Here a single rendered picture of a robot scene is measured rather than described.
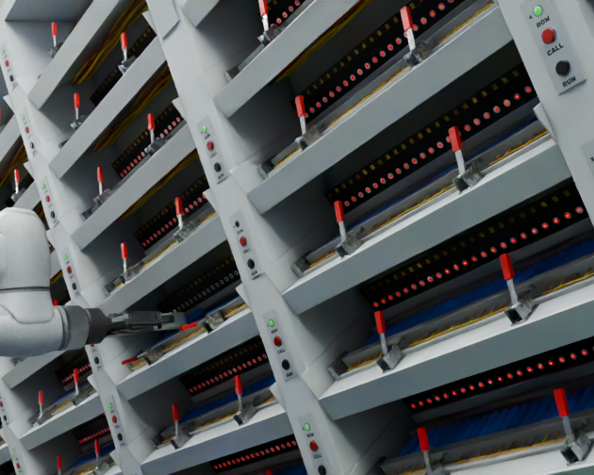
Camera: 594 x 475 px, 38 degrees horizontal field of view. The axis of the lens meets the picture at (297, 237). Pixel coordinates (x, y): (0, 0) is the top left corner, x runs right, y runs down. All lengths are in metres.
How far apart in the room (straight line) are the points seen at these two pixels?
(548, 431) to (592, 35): 0.54
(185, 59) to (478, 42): 0.67
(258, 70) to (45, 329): 0.66
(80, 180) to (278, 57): 0.91
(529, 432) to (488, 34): 0.55
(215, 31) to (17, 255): 0.57
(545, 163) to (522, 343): 0.24
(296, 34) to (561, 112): 0.50
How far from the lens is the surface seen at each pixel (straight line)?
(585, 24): 1.07
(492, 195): 1.16
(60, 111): 2.30
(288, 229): 1.56
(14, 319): 1.73
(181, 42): 1.67
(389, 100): 1.27
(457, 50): 1.19
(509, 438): 1.31
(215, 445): 1.79
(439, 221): 1.22
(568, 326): 1.13
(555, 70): 1.09
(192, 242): 1.70
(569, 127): 1.08
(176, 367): 1.85
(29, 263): 1.74
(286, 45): 1.43
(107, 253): 2.18
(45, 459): 2.75
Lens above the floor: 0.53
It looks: 11 degrees up
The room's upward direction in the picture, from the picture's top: 20 degrees counter-clockwise
